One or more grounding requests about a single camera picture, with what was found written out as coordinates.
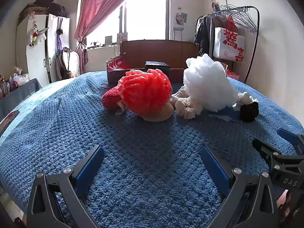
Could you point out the white plastic bag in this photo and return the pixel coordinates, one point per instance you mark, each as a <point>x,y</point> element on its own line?
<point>21,78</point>

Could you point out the wall poster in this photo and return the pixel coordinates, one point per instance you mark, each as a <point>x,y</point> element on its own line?
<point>180,19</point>

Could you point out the black clothes rack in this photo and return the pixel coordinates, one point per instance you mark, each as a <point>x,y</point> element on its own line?
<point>257,23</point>

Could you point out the small grey box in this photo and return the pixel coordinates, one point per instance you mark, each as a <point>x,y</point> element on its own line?
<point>108,40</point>

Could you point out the purple hanging item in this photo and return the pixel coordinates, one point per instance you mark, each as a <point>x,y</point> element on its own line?
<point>59,41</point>

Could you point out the hanging plush toy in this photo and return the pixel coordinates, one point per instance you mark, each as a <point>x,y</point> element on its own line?
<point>35,36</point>

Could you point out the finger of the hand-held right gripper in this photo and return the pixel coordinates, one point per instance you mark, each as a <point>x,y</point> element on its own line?
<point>264,150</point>
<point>287,135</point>

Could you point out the white mesh bath pouf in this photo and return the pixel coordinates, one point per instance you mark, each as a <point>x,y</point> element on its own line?
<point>206,83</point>

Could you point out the blue white fabric piece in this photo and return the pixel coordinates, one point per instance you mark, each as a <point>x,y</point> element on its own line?
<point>229,115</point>

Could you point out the beige hanging bag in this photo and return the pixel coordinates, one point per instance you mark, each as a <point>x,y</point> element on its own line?
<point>71,63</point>

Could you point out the white printed card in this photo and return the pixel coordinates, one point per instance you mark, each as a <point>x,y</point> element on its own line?
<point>122,38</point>

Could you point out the grey blue covered table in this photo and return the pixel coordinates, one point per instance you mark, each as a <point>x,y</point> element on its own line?
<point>21,92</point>

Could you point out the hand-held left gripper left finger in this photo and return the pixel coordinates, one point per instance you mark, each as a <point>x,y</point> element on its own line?
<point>91,166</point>

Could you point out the pink curtain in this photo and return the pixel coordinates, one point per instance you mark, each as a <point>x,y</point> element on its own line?
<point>95,9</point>

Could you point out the white metal frame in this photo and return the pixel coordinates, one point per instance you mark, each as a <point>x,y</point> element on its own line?
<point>178,29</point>

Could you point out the window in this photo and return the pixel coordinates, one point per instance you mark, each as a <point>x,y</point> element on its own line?
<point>147,11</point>

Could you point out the dark hanging clothes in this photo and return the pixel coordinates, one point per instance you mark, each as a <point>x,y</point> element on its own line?
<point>203,35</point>

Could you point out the white bag with red print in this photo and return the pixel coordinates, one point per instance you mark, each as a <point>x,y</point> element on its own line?
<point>228,49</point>

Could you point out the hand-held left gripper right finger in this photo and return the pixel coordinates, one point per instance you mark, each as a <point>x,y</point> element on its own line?
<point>213,166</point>

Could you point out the black bag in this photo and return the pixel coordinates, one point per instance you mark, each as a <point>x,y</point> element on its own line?
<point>58,9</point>

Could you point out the white wardrobe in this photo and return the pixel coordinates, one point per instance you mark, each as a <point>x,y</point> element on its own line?
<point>35,59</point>

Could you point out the red knitted soft toy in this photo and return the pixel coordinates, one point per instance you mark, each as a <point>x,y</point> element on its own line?
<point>110,98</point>

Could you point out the tan round sponge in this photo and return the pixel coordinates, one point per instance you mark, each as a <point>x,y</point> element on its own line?
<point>159,116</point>

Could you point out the brown woven storage box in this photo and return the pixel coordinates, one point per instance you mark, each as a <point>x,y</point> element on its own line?
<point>30,10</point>

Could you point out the black scrunchie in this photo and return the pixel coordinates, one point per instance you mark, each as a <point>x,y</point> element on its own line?
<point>248,111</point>

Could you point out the person's right hand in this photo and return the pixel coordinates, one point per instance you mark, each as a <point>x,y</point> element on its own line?
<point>285,200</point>

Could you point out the brown cardboard box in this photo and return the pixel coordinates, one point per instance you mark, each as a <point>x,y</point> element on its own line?
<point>166,52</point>

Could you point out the blue knitted blanket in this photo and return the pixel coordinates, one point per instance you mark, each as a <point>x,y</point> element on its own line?
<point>142,159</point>

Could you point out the cream knitted scrunchie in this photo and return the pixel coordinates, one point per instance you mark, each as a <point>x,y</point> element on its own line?
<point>187,110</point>

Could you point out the pink gift bag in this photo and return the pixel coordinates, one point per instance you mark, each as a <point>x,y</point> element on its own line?
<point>232,74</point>

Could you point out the red mesh bath pouf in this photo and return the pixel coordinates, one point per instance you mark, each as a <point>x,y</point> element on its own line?
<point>144,90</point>

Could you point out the black box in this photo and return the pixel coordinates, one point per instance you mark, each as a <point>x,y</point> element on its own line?
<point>156,67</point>

